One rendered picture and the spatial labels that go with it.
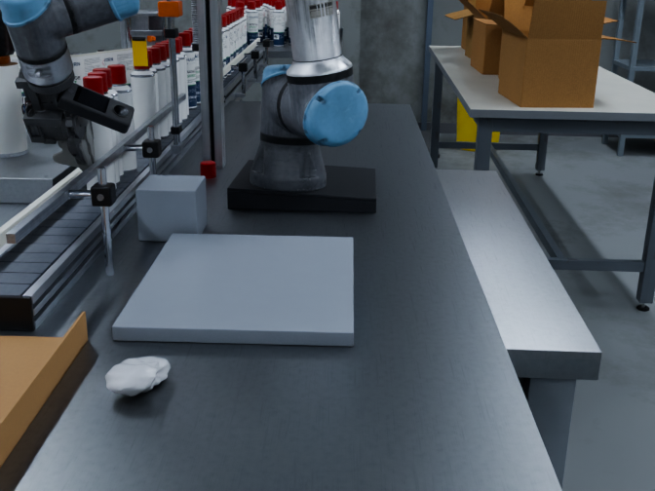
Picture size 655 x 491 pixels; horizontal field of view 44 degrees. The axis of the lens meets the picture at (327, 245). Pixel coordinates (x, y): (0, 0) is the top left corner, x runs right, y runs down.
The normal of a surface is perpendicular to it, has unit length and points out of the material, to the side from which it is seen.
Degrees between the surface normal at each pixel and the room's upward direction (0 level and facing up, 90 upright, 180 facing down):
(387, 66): 90
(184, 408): 0
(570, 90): 91
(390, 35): 90
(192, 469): 0
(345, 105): 97
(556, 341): 0
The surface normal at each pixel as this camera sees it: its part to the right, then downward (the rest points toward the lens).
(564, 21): 0.06, 0.49
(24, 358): 0.01, -0.94
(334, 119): 0.47, 0.41
